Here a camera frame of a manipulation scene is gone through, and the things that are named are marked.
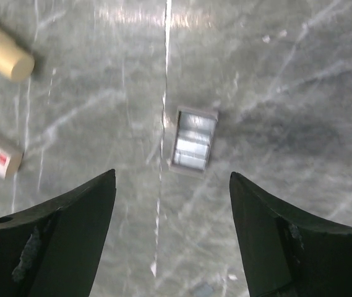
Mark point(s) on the beige toy microphone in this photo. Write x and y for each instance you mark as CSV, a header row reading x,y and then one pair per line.
x,y
16,64

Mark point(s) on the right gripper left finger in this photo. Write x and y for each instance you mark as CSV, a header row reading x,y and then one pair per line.
x,y
54,248

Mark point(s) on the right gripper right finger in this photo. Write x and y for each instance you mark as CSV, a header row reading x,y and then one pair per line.
x,y
285,250

